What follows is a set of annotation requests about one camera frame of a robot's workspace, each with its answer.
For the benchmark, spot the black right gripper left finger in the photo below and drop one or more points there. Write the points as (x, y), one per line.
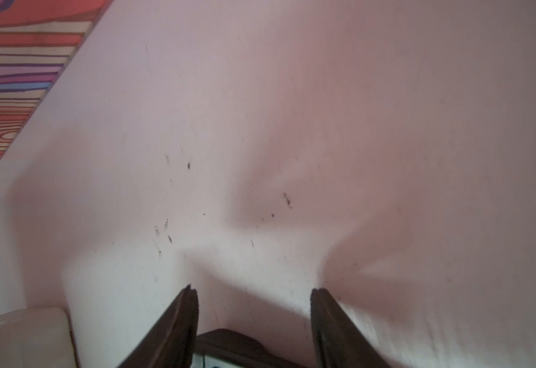
(170, 342)

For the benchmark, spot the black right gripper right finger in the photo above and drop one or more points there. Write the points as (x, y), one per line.
(337, 341)

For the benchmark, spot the black calculator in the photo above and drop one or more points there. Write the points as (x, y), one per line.
(226, 348)

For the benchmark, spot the white plastic storage box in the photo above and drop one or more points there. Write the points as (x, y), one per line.
(36, 337)

